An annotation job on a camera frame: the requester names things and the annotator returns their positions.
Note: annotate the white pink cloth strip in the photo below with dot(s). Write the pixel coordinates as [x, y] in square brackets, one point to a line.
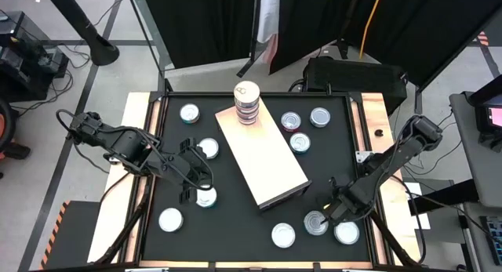
[268, 17]

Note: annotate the small black knob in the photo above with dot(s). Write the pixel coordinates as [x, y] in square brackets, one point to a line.
[379, 133]

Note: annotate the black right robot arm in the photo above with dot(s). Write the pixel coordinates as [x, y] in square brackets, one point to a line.
[392, 158]

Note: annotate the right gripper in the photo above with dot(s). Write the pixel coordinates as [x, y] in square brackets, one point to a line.
[351, 203]

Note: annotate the black keyboard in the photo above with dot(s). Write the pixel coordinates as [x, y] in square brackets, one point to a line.
[493, 240]

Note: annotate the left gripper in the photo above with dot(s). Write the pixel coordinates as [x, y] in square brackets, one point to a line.
[180, 170]

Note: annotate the black equipment rack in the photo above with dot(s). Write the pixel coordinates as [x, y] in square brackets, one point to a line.
[23, 68]

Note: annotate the black partition panel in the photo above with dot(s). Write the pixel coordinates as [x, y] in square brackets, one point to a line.
[431, 29]

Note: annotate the red label fish can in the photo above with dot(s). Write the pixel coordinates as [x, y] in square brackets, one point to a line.
[290, 120]

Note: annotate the black pole with round base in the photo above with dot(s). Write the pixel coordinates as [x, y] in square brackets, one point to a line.
[104, 52]

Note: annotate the green white tuna can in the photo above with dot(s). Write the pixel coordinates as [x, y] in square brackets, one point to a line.
[319, 117]
[209, 148]
[346, 233]
[283, 235]

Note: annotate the grey desk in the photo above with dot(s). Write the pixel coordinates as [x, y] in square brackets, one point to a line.
[482, 174]

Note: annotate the silver metal bracket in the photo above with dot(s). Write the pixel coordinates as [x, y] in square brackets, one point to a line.
[361, 156]

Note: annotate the black plate hazard stripes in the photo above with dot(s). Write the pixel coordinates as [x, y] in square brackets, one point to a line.
[74, 233]

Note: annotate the teal tuna can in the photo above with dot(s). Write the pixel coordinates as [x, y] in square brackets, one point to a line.
[300, 142]
[207, 197]
[313, 224]
[189, 112]

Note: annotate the silver tin can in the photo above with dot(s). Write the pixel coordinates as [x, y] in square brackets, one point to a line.
[171, 220]

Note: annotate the black bar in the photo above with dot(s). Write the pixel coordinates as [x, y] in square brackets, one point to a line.
[447, 195]

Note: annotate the wooden shelf riser black frame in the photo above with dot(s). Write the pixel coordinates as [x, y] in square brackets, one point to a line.
[266, 158]

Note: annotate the monitor with pink screen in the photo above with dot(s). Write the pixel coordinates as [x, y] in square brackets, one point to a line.
[495, 117]

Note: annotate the black support strut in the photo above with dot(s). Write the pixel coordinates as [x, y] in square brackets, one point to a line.
[117, 240]
[392, 244]

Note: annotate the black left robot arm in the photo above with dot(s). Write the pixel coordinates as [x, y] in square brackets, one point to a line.
[125, 142]

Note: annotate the black backdrop curtain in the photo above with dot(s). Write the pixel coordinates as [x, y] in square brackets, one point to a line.
[313, 21]
[204, 25]

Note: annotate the black stand pole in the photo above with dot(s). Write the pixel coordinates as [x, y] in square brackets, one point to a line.
[254, 37]

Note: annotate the black tripod stand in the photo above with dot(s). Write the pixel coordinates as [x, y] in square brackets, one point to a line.
[344, 48]

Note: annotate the black round wheel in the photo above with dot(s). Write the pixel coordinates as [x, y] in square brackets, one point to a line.
[6, 123]

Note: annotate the white paper sheet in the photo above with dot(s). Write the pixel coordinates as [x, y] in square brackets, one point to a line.
[421, 221]

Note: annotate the orange black hazard tape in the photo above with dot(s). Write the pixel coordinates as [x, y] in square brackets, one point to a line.
[483, 38]

